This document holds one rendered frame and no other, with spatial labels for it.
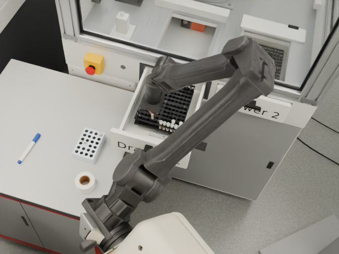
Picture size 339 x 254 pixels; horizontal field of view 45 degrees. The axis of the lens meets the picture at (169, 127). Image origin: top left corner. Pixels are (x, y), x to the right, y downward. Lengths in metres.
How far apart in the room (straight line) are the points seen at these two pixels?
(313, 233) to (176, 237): 1.66
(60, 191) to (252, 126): 0.82
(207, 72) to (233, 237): 1.41
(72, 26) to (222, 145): 0.85
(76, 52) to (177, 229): 1.06
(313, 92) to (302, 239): 1.04
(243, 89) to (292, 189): 1.71
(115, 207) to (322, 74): 0.87
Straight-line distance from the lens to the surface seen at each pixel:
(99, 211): 0.98
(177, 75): 1.14
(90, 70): 1.66
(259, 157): 1.95
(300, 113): 1.66
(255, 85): 0.86
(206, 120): 0.88
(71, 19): 1.61
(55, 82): 1.80
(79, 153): 1.55
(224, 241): 2.29
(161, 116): 1.51
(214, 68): 1.01
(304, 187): 2.56
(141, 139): 1.41
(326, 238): 2.44
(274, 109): 1.63
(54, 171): 1.57
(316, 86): 1.55
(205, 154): 2.03
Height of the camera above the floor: 2.13
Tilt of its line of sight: 56 degrees down
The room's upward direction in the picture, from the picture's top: 9 degrees clockwise
